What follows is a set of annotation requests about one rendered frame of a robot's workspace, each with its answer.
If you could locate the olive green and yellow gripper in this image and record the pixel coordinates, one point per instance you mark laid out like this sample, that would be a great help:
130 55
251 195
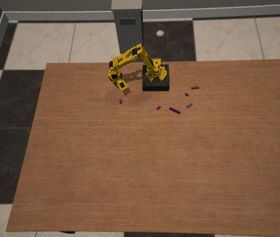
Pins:
121 83

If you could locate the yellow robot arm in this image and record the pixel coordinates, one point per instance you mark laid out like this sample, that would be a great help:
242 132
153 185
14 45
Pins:
154 68

